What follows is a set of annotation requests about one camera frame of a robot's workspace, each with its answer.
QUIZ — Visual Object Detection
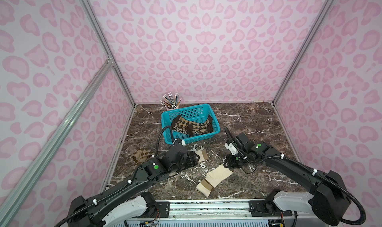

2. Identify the cream brown sock with label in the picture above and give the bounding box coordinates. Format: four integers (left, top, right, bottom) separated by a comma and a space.
195, 149, 209, 163

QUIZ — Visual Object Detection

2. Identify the dark brown argyle sock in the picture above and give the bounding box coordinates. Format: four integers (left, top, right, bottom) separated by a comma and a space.
171, 115, 192, 137

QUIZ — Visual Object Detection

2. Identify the teal plastic basket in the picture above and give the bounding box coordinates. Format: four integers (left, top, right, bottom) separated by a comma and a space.
161, 104, 220, 144

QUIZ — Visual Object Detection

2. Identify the cream brown striped sock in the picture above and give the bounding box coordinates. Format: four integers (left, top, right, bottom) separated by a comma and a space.
196, 164, 234, 197

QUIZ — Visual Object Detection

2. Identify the light brown argyle sock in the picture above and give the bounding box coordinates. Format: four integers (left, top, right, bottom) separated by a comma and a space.
186, 115, 213, 136

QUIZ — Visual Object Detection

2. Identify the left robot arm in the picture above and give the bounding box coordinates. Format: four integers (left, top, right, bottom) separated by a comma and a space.
56, 134, 200, 227

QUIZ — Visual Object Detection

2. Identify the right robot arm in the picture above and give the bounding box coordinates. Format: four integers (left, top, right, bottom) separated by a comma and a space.
223, 128, 367, 226

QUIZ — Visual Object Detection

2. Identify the pink cup of pencils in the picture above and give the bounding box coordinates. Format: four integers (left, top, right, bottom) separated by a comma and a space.
161, 93, 182, 111

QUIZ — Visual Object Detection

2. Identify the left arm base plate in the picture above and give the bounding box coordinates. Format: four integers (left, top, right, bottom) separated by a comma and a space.
148, 201, 170, 218

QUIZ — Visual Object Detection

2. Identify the aluminium mounting rail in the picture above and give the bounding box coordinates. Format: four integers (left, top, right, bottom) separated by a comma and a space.
109, 199, 327, 227

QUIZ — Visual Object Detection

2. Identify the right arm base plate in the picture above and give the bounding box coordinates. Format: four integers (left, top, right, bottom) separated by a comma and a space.
249, 200, 293, 217

